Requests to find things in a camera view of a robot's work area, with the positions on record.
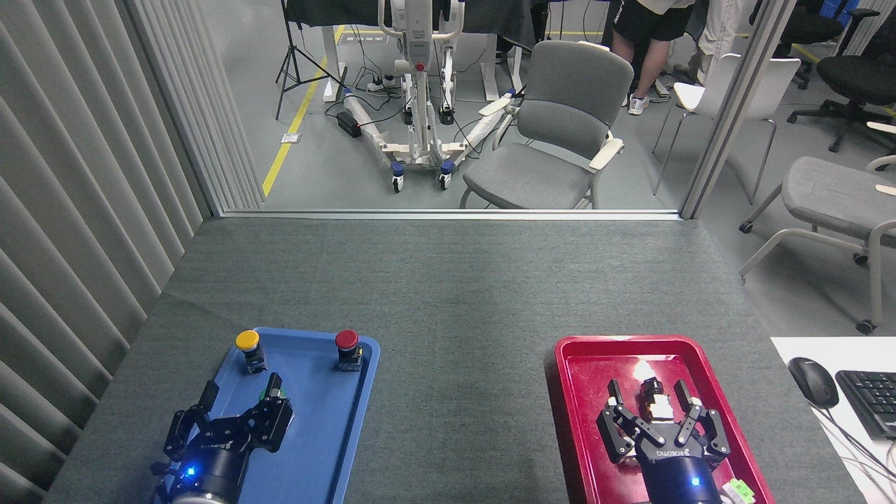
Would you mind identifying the silver post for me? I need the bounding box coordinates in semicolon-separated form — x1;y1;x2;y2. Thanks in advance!
680;0;799;220

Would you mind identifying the black computer mouse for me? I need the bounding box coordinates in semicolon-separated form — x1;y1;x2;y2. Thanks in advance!
787;356;840;410

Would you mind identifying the green and white switch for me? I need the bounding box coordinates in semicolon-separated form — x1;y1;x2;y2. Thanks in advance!
721;478;757;504

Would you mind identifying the grey padded armchair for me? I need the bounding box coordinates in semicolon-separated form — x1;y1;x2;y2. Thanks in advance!
459;40;635;210

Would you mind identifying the red push button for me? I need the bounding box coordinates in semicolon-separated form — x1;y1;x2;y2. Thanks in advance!
334;329;363;372

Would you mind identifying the yellow push button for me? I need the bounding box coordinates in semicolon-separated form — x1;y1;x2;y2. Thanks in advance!
234;330;268;375

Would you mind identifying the white plastic chair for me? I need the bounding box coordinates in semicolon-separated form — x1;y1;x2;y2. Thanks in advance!
652;53;802;205

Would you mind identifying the white stand on wheels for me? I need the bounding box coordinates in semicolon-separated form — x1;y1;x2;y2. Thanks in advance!
342;0;519;193

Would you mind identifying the grey armchair with castors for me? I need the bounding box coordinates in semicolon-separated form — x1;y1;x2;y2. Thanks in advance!
738;122;896;335

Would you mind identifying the red plastic tray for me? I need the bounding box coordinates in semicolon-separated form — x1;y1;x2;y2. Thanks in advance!
554;335;776;504

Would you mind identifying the black office chair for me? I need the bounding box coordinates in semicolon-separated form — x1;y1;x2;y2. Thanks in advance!
787;31;896;153
748;0;881;90

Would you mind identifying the black keyboard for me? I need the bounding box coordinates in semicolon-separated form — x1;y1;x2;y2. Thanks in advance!
835;370;896;441

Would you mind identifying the blue plastic tray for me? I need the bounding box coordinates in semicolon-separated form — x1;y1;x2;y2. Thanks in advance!
153;327;381;504

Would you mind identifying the person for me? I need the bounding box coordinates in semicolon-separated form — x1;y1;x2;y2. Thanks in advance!
673;0;751;88

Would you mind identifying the green push button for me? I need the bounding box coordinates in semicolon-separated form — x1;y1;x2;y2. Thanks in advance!
258;372;288;404

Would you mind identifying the black tripod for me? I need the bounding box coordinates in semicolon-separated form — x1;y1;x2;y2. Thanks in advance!
275;0;348;120

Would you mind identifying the black and white switch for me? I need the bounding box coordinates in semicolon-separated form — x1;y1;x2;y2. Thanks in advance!
640;377;675;425

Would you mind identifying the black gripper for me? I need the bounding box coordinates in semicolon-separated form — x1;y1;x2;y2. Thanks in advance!
157;381;294;501
596;380;731;504

